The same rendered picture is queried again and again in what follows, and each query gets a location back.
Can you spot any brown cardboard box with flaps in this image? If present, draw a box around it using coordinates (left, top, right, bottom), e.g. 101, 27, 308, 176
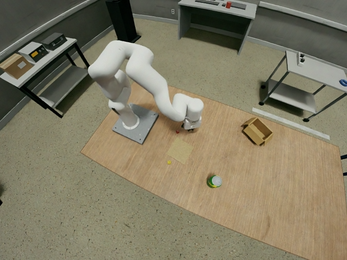
243, 117, 274, 146

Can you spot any green drink can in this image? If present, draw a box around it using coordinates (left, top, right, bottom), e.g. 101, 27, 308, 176
207, 175, 222, 188

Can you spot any beige square mat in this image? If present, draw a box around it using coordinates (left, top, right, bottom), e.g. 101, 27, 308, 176
166, 138, 194, 164

